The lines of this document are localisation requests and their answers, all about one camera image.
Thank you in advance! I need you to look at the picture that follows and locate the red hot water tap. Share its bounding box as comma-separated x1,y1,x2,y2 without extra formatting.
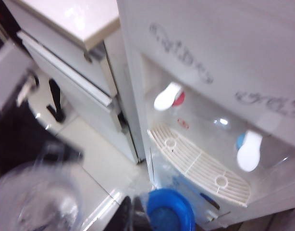
153,81,186,111

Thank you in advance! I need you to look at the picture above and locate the white water dispenser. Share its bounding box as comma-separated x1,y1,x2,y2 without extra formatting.
116,0,295,222

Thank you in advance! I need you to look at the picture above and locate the white desk drawer cabinet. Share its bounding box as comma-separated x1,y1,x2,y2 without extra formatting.
17,31,140,164

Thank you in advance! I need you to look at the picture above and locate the clear plastic mug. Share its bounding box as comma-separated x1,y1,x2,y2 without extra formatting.
0,154,90,231

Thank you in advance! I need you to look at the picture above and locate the blue cold water tap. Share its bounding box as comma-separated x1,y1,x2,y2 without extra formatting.
235,131,261,173

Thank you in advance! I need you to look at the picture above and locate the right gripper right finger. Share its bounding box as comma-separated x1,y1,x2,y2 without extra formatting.
133,194,150,231

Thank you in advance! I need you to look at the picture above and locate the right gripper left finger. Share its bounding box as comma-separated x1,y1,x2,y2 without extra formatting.
115,195,133,231

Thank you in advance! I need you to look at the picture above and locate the black floor stand foot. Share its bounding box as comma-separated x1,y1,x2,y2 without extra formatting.
46,78,66,123

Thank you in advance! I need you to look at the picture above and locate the blue round jug cap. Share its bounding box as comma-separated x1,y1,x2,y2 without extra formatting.
147,189,196,231

